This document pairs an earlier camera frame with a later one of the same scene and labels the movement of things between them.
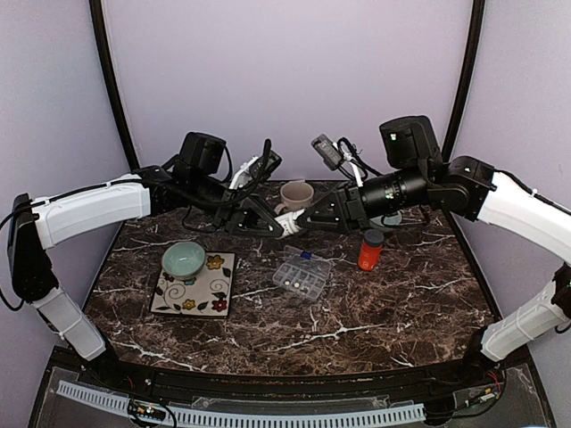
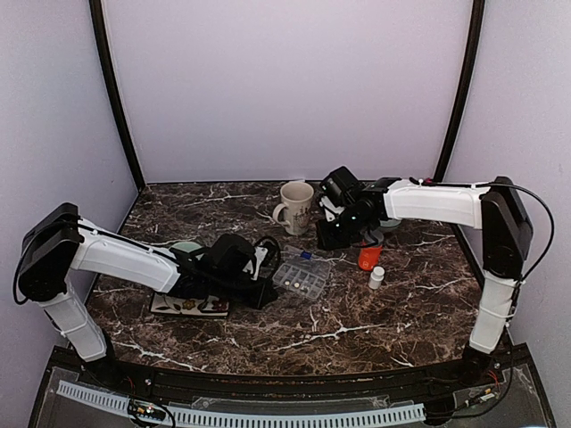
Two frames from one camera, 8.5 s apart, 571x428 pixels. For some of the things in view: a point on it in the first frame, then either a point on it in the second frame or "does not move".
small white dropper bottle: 287,222 -> 376,277
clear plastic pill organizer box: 303,272 does not move
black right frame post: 467,78 does not move
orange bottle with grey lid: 371,250 does not move
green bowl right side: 391,220 does not move
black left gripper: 240,216 -> 259,300
